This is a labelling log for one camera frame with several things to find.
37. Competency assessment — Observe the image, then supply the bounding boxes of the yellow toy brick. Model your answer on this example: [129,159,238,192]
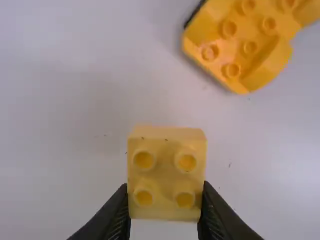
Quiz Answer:
[126,122,209,222]

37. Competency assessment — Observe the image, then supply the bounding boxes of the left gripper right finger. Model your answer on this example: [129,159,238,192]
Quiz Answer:
[197,180,266,240]

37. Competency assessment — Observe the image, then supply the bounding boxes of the yellow toy car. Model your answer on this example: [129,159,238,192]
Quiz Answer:
[181,0,317,96]

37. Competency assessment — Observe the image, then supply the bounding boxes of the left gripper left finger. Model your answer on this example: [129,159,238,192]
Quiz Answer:
[66,183,132,240]

